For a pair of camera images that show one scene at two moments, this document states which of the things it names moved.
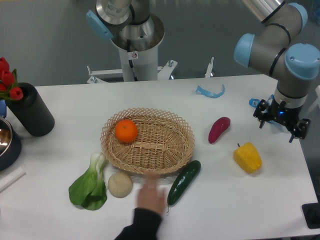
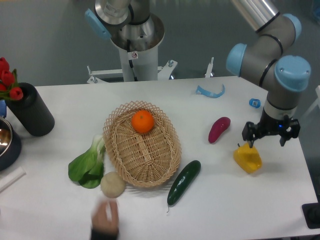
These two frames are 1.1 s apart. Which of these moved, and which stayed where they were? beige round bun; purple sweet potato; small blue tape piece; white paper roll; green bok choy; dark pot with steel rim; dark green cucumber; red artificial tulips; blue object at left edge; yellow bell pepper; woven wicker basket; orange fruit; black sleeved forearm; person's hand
Moved: person's hand; woven wicker basket; black sleeved forearm; orange fruit; green bok choy; beige round bun
Stayed: yellow bell pepper; purple sweet potato; dark pot with steel rim; small blue tape piece; dark green cucumber; red artificial tulips; blue object at left edge; white paper roll
